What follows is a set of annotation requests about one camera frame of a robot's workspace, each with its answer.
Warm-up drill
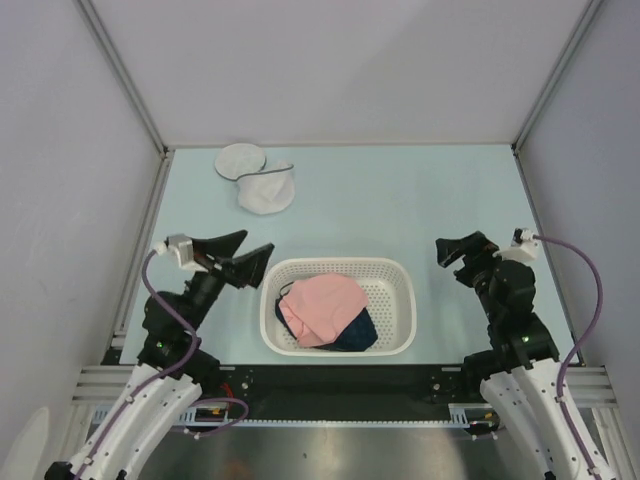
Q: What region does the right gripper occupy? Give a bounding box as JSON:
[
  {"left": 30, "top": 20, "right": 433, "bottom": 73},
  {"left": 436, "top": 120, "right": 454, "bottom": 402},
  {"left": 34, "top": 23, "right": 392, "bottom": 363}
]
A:
[{"left": 434, "top": 230, "right": 502, "bottom": 321}]

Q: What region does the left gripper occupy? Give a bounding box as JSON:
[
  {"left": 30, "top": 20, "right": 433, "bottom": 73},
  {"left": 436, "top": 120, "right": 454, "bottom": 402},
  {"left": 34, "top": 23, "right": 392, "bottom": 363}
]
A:
[{"left": 183, "top": 230, "right": 273, "bottom": 331}]

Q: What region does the white mesh laundry bag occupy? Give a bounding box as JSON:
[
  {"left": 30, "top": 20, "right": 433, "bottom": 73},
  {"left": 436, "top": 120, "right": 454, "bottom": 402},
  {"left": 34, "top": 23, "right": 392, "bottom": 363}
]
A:
[{"left": 214, "top": 143, "right": 296, "bottom": 215}]

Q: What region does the pink bra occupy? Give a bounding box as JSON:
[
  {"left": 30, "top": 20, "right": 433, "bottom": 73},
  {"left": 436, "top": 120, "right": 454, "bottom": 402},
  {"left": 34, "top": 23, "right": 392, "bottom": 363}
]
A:
[{"left": 275, "top": 273, "right": 369, "bottom": 348}]

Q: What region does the navy blue lace bra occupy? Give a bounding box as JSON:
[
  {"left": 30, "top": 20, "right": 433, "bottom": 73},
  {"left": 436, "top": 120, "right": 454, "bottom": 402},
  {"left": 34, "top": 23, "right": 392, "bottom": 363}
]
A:
[{"left": 273, "top": 282, "right": 378, "bottom": 353}]

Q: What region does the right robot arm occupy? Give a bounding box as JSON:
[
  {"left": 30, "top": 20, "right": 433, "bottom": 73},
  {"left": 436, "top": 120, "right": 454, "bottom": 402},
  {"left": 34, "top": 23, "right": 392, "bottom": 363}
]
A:
[{"left": 435, "top": 228, "right": 616, "bottom": 479}]

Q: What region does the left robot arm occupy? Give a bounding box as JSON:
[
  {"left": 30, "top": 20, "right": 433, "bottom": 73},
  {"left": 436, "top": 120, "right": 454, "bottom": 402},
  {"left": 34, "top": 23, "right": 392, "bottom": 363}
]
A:
[{"left": 44, "top": 230, "right": 275, "bottom": 479}]

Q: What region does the white perforated plastic basket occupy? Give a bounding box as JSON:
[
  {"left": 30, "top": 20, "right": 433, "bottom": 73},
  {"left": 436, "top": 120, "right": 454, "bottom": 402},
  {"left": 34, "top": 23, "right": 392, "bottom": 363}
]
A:
[{"left": 260, "top": 257, "right": 417, "bottom": 359}]

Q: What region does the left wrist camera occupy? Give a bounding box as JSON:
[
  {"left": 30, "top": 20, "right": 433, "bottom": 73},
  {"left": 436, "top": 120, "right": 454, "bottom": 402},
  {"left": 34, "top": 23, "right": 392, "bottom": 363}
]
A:
[{"left": 152, "top": 234, "right": 200, "bottom": 272}]

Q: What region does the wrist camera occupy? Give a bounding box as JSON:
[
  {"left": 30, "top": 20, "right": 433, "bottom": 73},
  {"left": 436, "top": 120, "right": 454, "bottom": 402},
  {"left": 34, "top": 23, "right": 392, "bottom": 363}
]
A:
[
  {"left": 152, "top": 234, "right": 200, "bottom": 272},
  {"left": 496, "top": 228, "right": 539, "bottom": 263}
]

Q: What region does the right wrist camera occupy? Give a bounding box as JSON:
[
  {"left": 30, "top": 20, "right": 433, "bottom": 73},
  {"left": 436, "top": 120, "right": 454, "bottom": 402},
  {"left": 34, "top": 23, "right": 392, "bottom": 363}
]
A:
[{"left": 496, "top": 228, "right": 539, "bottom": 263}]

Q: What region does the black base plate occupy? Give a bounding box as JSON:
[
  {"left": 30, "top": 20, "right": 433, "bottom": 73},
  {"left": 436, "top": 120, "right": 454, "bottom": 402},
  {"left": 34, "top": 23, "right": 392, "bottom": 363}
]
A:
[{"left": 198, "top": 364, "right": 484, "bottom": 404}]

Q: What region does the white cable duct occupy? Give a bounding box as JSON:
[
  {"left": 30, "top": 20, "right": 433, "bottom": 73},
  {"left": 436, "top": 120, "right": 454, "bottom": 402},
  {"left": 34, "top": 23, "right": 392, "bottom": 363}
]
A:
[{"left": 174, "top": 406, "right": 500, "bottom": 429}]

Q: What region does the aluminium frame rail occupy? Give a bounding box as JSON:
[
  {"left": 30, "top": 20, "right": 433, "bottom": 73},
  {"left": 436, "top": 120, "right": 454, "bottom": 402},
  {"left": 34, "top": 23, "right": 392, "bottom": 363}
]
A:
[{"left": 72, "top": 365, "right": 133, "bottom": 405}]

